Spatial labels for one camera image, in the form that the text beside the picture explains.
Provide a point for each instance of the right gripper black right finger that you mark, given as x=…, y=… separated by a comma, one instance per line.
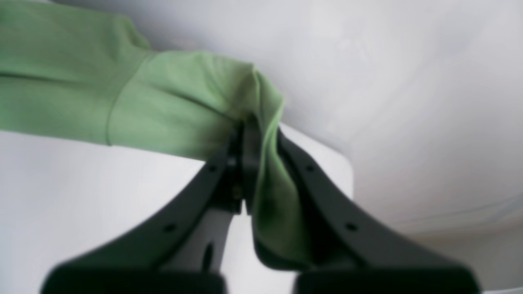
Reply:
x=352, y=252

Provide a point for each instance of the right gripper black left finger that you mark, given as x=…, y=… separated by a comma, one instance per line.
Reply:
x=179, y=249

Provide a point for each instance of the green polo shirt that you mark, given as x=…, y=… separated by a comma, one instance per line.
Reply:
x=84, y=75

